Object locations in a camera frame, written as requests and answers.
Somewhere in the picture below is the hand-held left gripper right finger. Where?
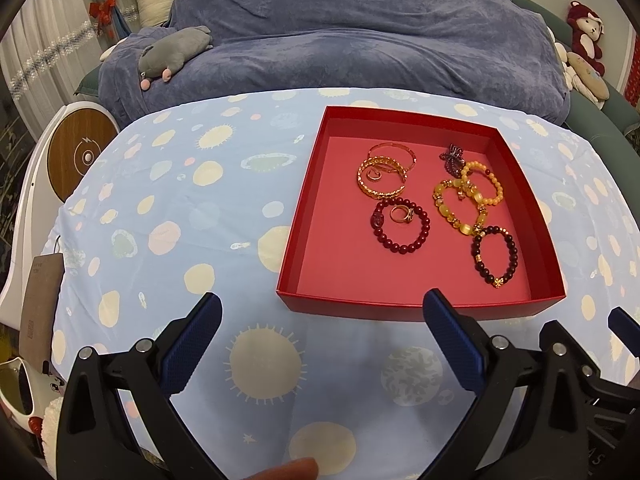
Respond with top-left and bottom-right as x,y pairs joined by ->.
422,288 -> 586,480

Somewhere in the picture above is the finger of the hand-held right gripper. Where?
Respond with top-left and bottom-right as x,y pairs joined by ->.
607,306 -> 640,386
539,320 -> 601,401

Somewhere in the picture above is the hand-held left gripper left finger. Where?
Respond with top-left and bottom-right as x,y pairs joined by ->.
55,291 -> 223,480

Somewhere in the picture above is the dark brown bead bracelet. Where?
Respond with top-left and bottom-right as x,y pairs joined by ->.
471,226 -> 518,288

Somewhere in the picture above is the chunky yellow bead bracelet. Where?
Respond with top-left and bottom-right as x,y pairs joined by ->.
433,180 -> 490,235

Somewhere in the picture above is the red cardboard box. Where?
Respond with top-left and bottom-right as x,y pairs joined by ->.
276,105 -> 567,322

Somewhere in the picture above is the dark red bead bracelet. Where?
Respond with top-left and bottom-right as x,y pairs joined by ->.
370,197 -> 431,254

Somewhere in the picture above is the orange bead bracelet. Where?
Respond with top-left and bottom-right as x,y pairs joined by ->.
460,160 -> 504,207

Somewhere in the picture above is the gold chain bracelet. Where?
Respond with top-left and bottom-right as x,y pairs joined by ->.
356,156 -> 408,200

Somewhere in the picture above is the blue spotted tablecloth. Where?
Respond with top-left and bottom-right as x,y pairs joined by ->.
42,87 -> 640,480

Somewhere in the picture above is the brown paper tag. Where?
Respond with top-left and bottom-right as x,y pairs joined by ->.
19,254 -> 63,367

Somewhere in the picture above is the white plastic toy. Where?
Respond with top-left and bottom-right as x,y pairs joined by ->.
0,357 -> 67,433

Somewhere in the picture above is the cream fluffy cloth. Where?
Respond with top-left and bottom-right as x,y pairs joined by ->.
41,400 -> 65,466

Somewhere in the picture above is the dark red beaded brooch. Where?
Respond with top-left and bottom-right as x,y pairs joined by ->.
439,143 -> 468,177

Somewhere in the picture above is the green sofa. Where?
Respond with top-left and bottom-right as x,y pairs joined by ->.
75,0 -> 640,171

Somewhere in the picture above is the thin red gold bangle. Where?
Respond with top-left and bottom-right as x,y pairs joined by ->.
369,142 -> 417,173

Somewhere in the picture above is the white device with wooden disc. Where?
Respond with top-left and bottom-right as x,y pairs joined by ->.
0,100 -> 121,331

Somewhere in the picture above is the beige patterned plush toy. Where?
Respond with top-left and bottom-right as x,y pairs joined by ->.
554,40 -> 611,111

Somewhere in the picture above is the red monkey plush toy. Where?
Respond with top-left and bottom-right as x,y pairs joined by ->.
566,1 -> 606,77

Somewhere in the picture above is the grey plush toy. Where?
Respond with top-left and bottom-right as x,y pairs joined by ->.
137,25 -> 214,92

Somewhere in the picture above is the blue curtain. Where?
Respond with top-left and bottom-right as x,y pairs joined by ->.
97,0 -> 132,43

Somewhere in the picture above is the white curtain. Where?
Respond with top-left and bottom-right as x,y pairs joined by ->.
0,0 -> 136,131

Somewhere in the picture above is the blue plush blanket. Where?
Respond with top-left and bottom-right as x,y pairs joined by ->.
97,0 -> 573,128

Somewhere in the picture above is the red ribbon bow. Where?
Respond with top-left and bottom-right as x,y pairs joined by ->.
89,0 -> 117,38

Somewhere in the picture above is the red wall banner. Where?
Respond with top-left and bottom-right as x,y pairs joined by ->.
622,35 -> 640,111

